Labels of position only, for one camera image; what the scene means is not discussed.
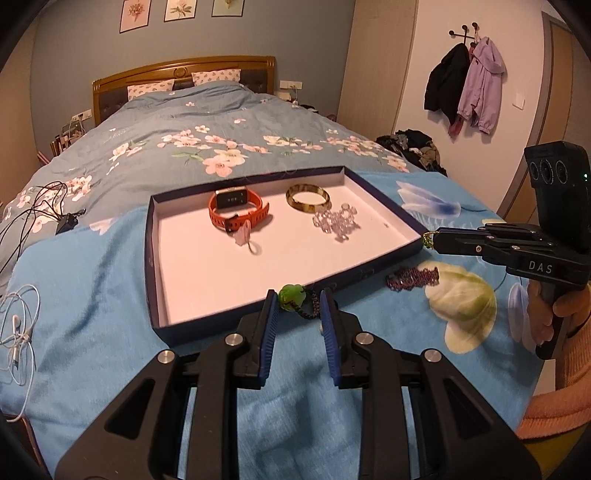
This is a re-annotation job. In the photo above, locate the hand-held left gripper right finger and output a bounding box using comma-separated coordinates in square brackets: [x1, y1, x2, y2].
[320, 287, 542, 480]

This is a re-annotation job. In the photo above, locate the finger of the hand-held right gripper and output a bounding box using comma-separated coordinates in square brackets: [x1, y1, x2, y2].
[434, 222, 571, 252]
[431, 233, 555, 273]

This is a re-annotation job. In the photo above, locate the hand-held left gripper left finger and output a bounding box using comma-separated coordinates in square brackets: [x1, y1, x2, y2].
[54, 288, 281, 480]

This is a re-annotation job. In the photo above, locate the green jade pendant black cord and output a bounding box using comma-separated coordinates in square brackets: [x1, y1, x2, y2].
[278, 284, 324, 321]

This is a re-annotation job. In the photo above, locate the purple bead bracelet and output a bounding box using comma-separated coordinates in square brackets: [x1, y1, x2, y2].
[385, 265, 440, 292]

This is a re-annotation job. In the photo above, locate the dark blue cardboard box tray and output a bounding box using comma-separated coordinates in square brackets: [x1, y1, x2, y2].
[144, 165, 430, 347]

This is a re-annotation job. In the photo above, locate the pink stone pendant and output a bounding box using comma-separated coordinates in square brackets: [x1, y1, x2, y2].
[233, 220, 262, 256]

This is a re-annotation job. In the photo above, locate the clear crystal bead bracelet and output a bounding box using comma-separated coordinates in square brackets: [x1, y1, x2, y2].
[313, 203, 361, 241]

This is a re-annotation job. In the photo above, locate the orange smart watch band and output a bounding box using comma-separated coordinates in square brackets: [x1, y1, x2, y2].
[209, 187, 271, 232]

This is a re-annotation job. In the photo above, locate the amber bangle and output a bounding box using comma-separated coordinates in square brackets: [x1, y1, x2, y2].
[285, 184, 331, 215]

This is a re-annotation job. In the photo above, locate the person's right forearm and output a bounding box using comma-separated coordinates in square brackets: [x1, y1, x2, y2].
[515, 314, 591, 441]

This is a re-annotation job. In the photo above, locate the person's right hand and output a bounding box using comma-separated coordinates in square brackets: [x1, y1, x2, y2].
[526, 281, 591, 352]

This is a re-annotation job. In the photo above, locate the wooden room door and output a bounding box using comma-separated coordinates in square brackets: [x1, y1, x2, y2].
[496, 11, 591, 222]

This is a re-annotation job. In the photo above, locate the dark clothes pile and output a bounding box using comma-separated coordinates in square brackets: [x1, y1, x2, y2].
[374, 129, 448, 178]

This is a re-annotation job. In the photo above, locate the purple hooded jacket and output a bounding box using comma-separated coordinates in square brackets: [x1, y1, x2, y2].
[447, 36, 506, 139]

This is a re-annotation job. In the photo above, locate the black jacket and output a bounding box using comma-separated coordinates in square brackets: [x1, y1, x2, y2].
[424, 42, 472, 126]

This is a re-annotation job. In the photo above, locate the blue flower print blanket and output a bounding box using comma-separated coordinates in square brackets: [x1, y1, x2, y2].
[0, 171, 555, 480]

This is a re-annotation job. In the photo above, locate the beige wardrobe beside coat rack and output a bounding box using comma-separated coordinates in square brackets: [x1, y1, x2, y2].
[337, 0, 419, 139]

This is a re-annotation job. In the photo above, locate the nightstand with small items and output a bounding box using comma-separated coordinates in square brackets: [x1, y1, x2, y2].
[277, 90, 335, 121]

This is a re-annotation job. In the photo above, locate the olive cloth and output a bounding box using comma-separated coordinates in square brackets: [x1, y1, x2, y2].
[524, 436, 589, 480]

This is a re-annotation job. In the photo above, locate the blue floral duvet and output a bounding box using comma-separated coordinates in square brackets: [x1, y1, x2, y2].
[0, 83, 426, 278]

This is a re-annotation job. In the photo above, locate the patterned white pillow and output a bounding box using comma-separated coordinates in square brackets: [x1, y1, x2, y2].
[127, 79, 176, 101]
[191, 68, 242, 88]

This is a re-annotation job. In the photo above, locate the wooden bed headboard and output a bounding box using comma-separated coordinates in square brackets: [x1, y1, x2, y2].
[92, 55, 278, 127]

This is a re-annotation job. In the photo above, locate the bedside clutter of bottles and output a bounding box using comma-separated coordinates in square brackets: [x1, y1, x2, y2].
[39, 115, 93, 162]

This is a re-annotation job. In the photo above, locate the beige wardrobe beside window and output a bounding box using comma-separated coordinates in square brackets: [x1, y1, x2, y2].
[0, 28, 40, 204]

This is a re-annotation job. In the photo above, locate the framed green leaf picture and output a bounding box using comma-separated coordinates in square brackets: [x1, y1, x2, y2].
[211, 0, 243, 18]

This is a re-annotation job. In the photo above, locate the framed pink flower picture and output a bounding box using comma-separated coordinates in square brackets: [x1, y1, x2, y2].
[119, 0, 152, 34]

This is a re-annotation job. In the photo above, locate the black wall coat rack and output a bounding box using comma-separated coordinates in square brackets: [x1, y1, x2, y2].
[449, 22, 483, 44]

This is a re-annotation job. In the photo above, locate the black cable bundle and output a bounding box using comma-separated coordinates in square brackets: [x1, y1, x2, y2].
[0, 182, 88, 273]

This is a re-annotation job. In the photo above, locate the white earphone cable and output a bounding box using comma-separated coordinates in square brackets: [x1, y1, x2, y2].
[0, 284, 42, 423]

